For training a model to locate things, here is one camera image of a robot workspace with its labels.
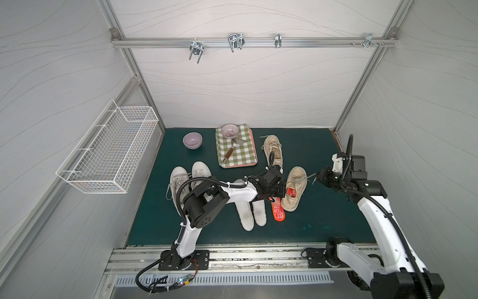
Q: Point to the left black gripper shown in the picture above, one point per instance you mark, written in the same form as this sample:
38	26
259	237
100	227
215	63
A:
278	188

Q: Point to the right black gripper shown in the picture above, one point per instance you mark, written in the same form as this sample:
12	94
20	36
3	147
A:
326	177

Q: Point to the white insole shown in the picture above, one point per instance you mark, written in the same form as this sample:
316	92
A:
259	213
245	215

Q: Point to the red patterned insole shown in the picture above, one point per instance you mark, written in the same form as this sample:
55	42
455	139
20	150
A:
291	192
277	209

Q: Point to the beige sneaker one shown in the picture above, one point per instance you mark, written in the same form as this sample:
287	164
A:
298	180
273	151

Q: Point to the white sneaker with laces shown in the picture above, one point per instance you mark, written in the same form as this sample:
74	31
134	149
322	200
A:
178	188

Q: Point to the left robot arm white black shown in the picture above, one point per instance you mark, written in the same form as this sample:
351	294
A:
200	200

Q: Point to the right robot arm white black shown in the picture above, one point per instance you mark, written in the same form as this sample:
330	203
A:
397	273

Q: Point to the green white checkered cloth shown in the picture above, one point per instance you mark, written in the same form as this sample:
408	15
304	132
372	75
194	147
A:
239	147

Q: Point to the pink tray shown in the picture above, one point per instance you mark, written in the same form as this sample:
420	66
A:
254	144

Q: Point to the pink speckled bowl on cloth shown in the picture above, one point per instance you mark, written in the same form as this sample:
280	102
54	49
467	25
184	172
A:
230	131

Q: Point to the purple bowl on table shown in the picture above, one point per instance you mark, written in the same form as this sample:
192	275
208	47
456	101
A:
192	140

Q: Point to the white vent strip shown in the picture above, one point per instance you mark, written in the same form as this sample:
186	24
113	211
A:
241	278

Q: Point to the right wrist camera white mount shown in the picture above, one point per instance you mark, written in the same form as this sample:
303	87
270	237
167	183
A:
338	160

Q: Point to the metal spatula wooden handle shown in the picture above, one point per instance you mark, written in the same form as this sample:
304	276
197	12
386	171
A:
235	142

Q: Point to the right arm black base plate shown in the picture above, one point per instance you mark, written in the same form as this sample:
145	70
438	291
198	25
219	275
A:
317	258

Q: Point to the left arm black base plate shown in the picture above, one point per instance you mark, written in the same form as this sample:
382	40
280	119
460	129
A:
171	260

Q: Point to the metal hook bracket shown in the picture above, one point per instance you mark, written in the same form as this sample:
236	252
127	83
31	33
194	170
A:
367	42
196	49
236	41
278	40

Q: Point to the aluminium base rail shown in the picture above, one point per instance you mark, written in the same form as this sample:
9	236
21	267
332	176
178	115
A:
223	258

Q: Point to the white wire basket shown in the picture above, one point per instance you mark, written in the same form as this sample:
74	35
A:
107	157

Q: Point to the aluminium cross rail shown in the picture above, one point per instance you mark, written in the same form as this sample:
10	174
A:
250	42

